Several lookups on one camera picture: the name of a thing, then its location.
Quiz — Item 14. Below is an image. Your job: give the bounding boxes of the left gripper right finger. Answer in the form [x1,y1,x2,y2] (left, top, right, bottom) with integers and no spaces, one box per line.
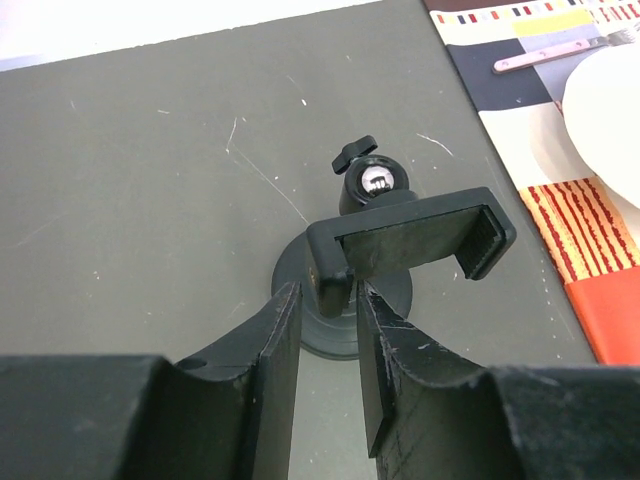
[357,282,505,479]

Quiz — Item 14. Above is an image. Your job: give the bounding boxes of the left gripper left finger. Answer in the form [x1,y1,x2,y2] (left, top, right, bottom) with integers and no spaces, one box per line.
[167,282,303,479]

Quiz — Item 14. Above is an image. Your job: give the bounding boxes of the black phone stand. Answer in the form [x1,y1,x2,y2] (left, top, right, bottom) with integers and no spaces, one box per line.
[271,135,516,361]

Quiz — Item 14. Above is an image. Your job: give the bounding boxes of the colourful patterned cloth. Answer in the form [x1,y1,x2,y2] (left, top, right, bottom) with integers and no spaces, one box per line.
[426,1,639,365]

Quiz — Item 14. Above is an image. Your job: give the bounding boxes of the white plate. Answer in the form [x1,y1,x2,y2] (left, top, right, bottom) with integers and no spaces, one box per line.
[562,45,639,206]

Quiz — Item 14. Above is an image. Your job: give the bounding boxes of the pink handled fork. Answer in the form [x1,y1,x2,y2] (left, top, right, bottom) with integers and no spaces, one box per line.
[492,28,639,74]

